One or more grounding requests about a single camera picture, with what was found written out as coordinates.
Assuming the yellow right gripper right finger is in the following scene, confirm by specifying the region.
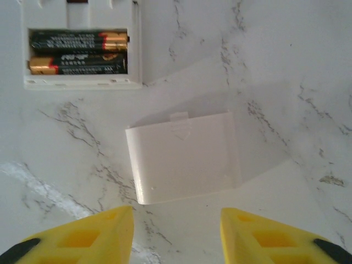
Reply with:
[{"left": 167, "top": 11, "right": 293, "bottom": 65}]
[{"left": 220, "top": 207, "right": 352, "bottom": 264}]

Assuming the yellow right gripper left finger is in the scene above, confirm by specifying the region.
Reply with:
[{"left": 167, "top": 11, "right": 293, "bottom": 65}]
[{"left": 0, "top": 205, "right": 135, "bottom": 264}]

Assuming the white battery cover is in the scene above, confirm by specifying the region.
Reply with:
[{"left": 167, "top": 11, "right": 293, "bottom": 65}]
[{"left": 125, "top": 111, "right": 243, "bottom": 206}]

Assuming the white remote control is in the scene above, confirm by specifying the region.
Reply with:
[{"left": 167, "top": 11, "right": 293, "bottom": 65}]
[{"left": 20, "top": 0, "right": 143, "bottom": 91}]

